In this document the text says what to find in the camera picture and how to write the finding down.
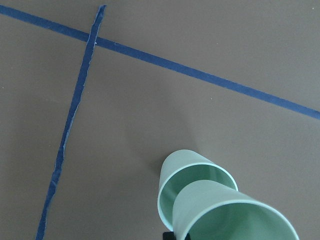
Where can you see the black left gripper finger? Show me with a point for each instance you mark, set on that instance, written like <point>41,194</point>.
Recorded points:
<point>168,235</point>

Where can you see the mint green cup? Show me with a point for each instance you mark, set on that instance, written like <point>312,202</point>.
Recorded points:
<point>181,168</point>
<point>208,210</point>

